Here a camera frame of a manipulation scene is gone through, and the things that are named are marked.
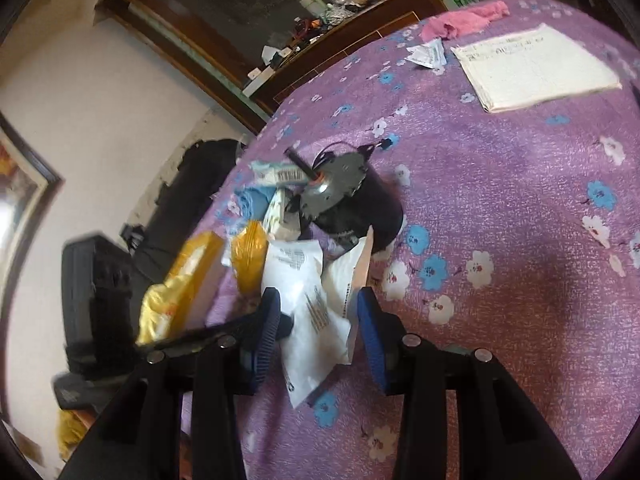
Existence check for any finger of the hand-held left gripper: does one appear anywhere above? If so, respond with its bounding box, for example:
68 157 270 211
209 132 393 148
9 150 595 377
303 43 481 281
135 310 296 353

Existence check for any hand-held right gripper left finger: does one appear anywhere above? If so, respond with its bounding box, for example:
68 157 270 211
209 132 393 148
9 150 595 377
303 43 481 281
57 287 283 480

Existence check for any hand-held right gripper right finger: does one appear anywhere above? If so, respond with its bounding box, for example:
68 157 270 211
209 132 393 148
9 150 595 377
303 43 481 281
356 287 583 480

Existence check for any orange-yellow packet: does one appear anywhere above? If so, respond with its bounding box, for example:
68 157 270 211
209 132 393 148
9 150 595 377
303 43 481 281
230 220 271 296

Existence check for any black electric motor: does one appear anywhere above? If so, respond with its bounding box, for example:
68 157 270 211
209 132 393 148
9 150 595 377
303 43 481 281
284 142 406 256

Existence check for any white blue printed packet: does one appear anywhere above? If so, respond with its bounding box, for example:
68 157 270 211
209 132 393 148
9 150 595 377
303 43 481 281
250 160 311 185

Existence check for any white green printed packet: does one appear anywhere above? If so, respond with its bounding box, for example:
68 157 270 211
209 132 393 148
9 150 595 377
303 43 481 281
262 187 301 241

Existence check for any blue cloth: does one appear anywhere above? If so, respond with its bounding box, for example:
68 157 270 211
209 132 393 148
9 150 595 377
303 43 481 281
235 185 278 223

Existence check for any black duffel bag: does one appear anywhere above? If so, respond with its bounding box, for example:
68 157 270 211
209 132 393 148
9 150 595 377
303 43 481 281
177 137 246 201

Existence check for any brown wooden cabinet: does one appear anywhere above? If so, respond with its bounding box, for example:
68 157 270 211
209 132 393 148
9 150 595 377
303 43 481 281
95 0 493 136

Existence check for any crumpled white packet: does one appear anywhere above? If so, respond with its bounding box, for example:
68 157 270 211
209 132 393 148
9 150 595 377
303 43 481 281
405 39 447 72

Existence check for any white paper sheet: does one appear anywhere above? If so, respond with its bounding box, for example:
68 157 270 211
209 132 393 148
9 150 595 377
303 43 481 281
451 22 623 113

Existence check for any pink cloth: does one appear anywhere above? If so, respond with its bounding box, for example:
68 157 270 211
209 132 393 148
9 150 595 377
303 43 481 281
417 0 511 42

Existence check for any heap of small clutter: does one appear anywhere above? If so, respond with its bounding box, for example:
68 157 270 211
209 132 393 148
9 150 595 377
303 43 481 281
260 0 413 68

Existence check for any framed wall picture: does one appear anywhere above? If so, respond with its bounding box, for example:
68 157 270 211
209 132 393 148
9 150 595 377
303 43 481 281
0 110 65 321

